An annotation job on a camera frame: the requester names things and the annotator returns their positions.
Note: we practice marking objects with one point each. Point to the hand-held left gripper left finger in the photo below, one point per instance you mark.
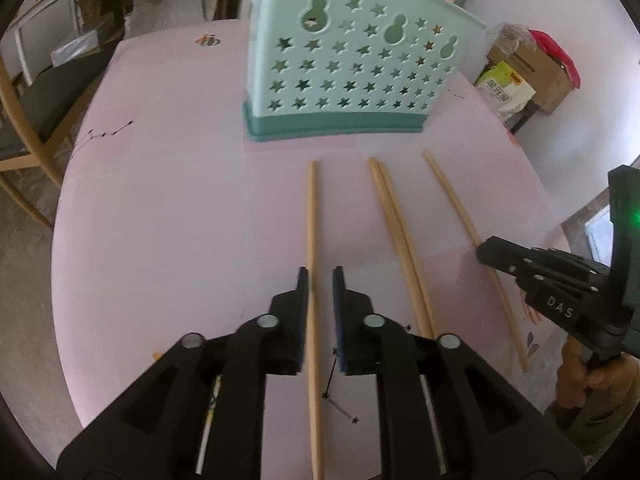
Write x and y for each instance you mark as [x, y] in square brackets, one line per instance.
[302, 310]

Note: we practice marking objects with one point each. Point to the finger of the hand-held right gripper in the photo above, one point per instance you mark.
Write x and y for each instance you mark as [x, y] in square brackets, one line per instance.
[505, 255]

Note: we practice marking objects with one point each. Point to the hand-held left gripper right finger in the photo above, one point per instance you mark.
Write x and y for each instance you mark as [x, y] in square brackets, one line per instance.
[339, 310]

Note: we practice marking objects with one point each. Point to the wooden chopstick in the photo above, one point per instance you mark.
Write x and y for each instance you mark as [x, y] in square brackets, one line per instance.
[438, 175]
[312, 210]
[396, 210]
[385, 210]

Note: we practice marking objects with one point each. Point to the teal plastic utensil holder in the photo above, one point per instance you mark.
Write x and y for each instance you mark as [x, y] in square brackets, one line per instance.
[325, 122]

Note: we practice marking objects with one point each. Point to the person's right forearm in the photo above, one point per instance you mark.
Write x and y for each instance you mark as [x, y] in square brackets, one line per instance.
[600, 430]

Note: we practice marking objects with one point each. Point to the person's right hand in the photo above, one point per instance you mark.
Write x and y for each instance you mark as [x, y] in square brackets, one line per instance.
[575, 375]

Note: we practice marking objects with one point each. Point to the pink printed tablecloth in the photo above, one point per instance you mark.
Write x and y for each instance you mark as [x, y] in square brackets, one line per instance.
[175, 210]

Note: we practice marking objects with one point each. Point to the cardboard box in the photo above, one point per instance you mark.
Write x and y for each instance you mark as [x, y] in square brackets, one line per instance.
[540, 75]

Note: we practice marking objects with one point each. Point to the red cloth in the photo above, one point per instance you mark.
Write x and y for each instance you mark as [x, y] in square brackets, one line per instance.
[550, 42]

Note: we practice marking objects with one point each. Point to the white foam sheet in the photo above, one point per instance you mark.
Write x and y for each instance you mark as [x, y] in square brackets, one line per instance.
[170, 10]

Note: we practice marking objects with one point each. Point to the clear plastic bag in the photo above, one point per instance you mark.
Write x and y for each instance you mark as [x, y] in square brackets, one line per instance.
[75, 47]

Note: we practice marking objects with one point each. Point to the white shelf unit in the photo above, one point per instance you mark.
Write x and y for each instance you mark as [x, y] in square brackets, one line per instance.
[30, 20]

